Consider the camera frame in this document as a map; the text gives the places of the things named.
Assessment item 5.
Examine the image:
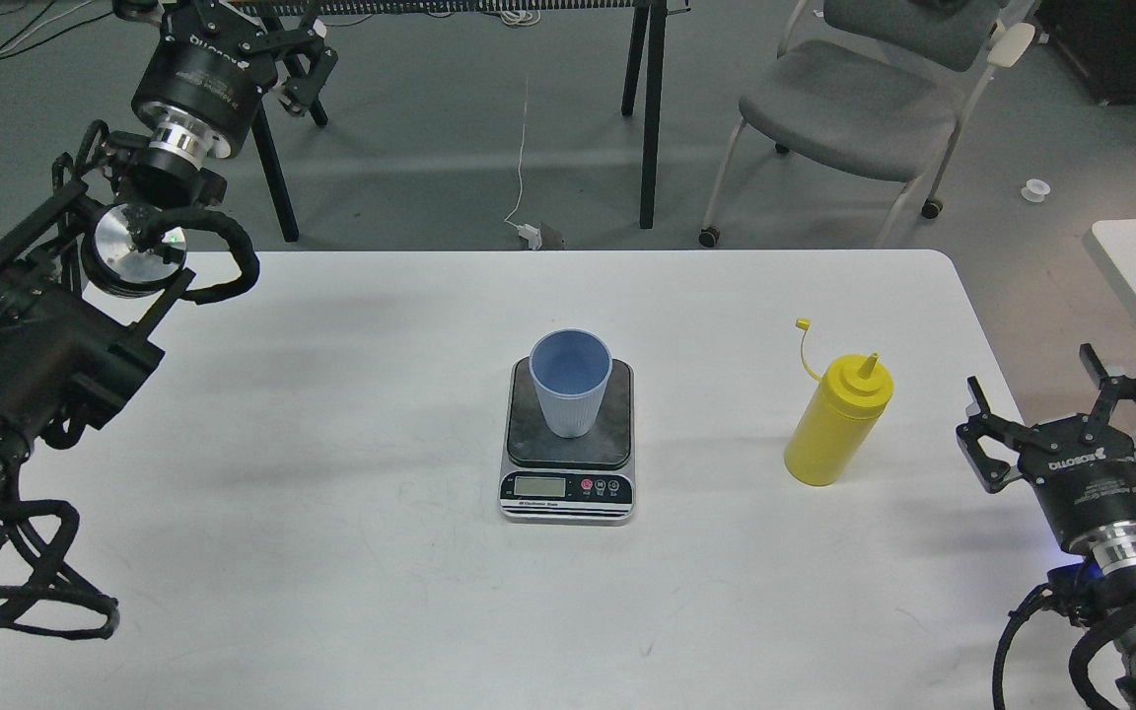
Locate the black equipment case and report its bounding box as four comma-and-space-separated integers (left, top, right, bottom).
1035, 1, 1136, 107

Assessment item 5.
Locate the blue ribbed plastic cup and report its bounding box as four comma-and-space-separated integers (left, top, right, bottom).
529, 329, 612, 438

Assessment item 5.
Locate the digital kitchen scale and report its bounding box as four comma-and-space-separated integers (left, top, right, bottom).
496, 359, 637, 525

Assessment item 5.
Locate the black-legged table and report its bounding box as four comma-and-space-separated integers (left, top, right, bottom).
270, 1, 700, 249

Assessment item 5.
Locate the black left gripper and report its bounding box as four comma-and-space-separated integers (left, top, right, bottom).
112, 0, 339, 165

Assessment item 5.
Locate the white cable with plug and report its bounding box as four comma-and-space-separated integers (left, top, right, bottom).
504, 74, 565, 250

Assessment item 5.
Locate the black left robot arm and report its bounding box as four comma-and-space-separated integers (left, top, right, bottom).
0, 1, 337, 641

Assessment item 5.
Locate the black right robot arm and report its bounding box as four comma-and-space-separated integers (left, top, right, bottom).
957, 343, 1136, 709

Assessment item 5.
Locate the yellow squeeze bottle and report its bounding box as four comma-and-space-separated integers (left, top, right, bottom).
784, 343, 895, 488

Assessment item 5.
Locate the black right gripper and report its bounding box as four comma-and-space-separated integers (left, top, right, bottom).
957, 343, 1136, 578

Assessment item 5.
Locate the grey office chair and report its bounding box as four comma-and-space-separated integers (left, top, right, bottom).
698, 1, 1036, 249

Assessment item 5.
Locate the small white spool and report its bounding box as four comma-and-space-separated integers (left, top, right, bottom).
1019, 178, 1051, 204

